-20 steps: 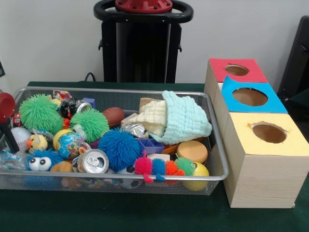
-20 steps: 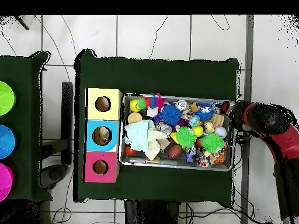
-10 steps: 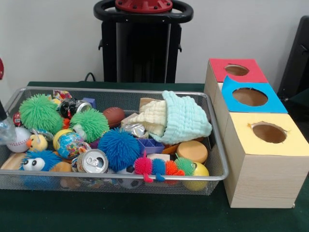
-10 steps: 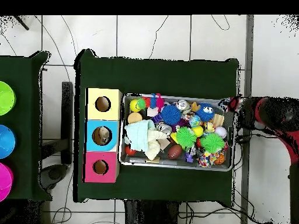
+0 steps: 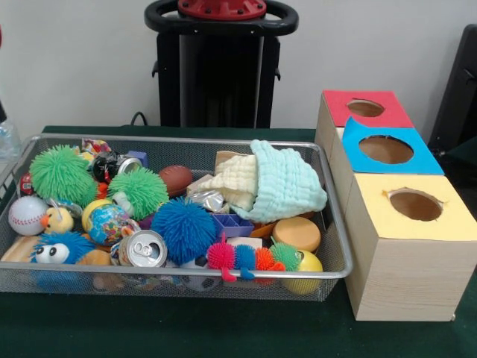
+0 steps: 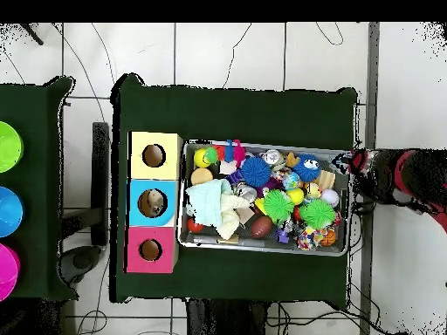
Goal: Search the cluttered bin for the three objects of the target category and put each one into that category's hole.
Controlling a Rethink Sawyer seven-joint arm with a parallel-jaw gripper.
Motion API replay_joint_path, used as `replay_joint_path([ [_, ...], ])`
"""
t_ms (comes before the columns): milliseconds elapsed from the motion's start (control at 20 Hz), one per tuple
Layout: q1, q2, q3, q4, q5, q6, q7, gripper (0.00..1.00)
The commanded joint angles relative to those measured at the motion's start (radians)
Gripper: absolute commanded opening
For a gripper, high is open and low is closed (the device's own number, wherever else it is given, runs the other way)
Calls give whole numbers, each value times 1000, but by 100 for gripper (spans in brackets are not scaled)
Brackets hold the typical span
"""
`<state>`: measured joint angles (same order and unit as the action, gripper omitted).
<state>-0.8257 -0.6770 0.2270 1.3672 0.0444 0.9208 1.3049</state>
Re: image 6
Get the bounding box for green spiky rubber ball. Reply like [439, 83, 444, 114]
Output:
[299, 198, 337, 230]

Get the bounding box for cream knit cloth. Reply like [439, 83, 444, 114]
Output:
[216, 194, 252, 241]

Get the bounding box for mint green cloth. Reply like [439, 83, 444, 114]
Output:
[186, 179, 234, 228]

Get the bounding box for shallow silver mesh bin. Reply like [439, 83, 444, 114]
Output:
[176, 139, 355, 258]

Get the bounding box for wooden three-hole box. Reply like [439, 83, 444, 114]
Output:
[123, 130, 184, 274]

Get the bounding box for white baseball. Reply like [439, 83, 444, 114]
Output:
[320, 188, 340, 208]

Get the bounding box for silver-top drink can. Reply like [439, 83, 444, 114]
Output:
[262, 148, 288, 171]

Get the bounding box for green spiky ball with eyes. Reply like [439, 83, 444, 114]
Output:
[262, 189, 295, 222]

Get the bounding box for blue spiky rubber ball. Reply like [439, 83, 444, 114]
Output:
[240, 156, 272, 188]

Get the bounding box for rainbow spiky caterpillar toy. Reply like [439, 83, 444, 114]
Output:
[204, 139, 247, 168]

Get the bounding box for dark green table cloth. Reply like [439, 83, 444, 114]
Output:
[0, 75, 79, 302]
[109, 72, 359, 304]

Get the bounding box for round orange sponge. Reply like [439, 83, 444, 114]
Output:
[190, 167, 215, 186]

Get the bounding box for yellow smiley ball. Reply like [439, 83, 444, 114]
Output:
[194, 148, 212, 169]

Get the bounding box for black upright panel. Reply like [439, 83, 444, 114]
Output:
[90, 121, 111, 247]

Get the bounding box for dark slanted rod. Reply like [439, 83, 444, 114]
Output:
[20, 23, 45, 47]

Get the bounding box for green plastic bowl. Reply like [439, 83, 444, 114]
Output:
[0, 120, 24, 174]

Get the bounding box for blue plastic bowl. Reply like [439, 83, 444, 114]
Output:
[0, 185, 25, 239]

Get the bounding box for pink plastic bowl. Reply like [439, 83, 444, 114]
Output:
[0, 242, 21, 302]

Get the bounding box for black power cable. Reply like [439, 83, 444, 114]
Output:
[350, 200, 376, 215]

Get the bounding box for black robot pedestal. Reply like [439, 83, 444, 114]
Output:
[186, 298, 270, 335]

